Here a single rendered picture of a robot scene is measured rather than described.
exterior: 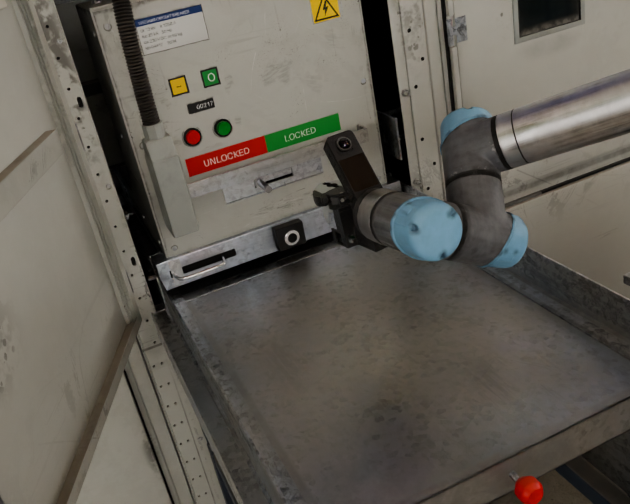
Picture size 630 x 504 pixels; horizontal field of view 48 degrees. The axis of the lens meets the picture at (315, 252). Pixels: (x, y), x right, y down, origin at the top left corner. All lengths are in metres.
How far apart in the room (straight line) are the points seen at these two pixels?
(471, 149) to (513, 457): 0.40
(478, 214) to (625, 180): 0.98
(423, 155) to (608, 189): 0.53
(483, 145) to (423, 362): 0.34
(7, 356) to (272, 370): 0.40
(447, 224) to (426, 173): 0.67
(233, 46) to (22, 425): 0.74
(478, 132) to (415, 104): 0.50
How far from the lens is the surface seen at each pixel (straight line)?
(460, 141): 0.98
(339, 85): 1.43
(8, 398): 0.96
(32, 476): 1.00
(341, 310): 1.24
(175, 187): 1.24
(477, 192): 0.94
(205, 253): 1.40
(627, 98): 0.94
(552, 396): 1.01
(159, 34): 1.31
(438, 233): 0.86
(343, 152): 1.03
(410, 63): 1.45
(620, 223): 1.91
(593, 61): 1.71
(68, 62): 1.25
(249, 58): 1.35
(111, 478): 1.54
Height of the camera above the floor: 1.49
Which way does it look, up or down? 26 degrees down
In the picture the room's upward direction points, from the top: 12 degrees counter-clockwise
